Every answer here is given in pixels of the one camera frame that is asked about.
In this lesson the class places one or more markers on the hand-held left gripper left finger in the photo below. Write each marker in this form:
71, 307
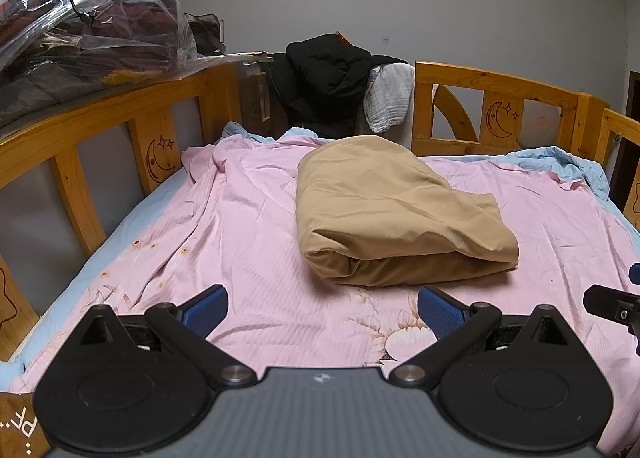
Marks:
207, 310

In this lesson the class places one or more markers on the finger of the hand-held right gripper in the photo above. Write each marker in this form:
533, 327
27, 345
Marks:
607, 300
635, 273

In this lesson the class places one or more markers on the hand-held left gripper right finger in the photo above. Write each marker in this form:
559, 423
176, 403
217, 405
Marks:
440, 310

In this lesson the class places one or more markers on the tan zip jacket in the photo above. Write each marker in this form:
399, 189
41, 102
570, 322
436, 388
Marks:
390, 208

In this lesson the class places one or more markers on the clear plastic bag of clothes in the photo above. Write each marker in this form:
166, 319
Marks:
90, 43

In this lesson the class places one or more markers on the pink floral bed quilt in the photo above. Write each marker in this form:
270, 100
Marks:
240, 248

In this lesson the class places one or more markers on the light blue mattress sheet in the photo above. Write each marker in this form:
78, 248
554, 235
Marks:
100, 263

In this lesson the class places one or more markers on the white muslin cloth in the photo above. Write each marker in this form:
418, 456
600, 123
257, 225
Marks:
387, 98

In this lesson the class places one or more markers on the brown printed cloth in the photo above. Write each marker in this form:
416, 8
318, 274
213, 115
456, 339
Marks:
17, 430

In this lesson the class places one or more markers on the black padded jacket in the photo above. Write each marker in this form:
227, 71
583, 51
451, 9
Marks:
325, 78

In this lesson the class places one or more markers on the wooden bed frame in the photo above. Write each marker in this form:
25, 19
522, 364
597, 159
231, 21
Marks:
100, 113

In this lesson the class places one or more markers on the red wall ornament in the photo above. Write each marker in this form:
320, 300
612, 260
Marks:
344, 39

